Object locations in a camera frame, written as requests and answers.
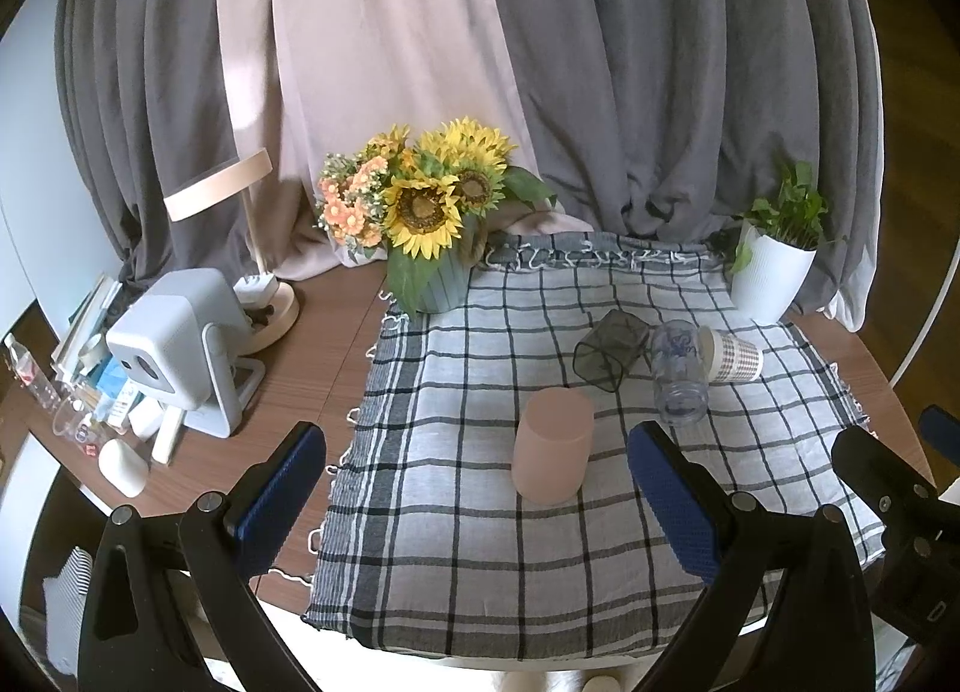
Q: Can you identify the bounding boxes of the grey-green ribbed vase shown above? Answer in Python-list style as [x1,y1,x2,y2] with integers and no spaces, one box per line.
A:
[386,212,488,314]

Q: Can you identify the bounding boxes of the white desk lamp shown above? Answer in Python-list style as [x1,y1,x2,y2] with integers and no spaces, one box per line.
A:
[163,25,302,356]

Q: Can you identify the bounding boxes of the white projector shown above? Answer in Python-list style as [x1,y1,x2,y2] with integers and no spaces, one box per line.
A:
[105,268,265,438]

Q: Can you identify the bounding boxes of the clear plastic bottle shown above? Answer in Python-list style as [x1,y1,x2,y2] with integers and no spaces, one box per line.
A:
[4,333,61,410]

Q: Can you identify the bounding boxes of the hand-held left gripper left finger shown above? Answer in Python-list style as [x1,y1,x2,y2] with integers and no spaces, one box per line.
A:
[77,420,328,692]

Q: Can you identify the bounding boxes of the stack of books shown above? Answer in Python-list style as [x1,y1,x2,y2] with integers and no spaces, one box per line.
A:
[52,273,125,380]

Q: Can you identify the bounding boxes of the grey curtain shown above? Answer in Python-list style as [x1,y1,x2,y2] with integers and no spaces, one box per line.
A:
[472,0,882,333]
[54,0,286,284]

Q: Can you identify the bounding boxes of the clear glass cup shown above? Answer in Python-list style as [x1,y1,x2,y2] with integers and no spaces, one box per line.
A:
[651,319,710,427]

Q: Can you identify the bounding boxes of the green potted plant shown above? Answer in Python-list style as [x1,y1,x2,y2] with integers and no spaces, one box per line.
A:
[724,160,848,273]

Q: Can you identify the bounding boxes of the white charger plug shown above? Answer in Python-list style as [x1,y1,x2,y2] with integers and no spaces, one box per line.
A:
[234,273,280,308]

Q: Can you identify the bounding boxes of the light blue box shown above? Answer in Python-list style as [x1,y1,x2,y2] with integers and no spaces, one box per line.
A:
[94,354,140,402]

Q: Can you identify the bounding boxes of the dark transparent cup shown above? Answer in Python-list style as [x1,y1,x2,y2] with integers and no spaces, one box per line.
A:
[572,309,650,393]

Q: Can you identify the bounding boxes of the white ribbed plant pot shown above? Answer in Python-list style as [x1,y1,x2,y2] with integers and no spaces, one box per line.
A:
[729,221,818,324]

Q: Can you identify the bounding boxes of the pink curtain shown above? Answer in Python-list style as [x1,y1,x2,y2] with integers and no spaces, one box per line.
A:
[216,0,593,284]

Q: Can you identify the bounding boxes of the black and white checked cloth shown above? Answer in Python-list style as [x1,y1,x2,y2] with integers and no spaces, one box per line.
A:
[302,231,886,663]

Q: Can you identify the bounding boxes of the checked paper cup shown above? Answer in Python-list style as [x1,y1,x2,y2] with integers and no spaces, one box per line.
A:
[697,326,764,384]

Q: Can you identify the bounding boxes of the clear plastic cup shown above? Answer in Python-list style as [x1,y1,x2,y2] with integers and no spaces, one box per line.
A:
[52,398,92,444]

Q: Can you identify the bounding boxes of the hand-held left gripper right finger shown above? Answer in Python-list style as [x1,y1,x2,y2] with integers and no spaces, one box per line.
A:
[627,420,878,692]

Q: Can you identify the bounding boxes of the white earbud case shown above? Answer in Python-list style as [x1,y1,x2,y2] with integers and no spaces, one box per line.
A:
[97,438,149,498]

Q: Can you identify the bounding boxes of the pink cup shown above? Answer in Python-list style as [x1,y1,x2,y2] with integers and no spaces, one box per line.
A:
[512,387,596,502]

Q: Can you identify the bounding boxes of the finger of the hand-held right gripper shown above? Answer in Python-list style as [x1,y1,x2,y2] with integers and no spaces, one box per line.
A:
[919,404,960,470]
[831,425,960,559]

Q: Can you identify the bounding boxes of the sunflower bouquet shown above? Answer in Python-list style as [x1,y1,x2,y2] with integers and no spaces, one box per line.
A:
[315,118,560,322]

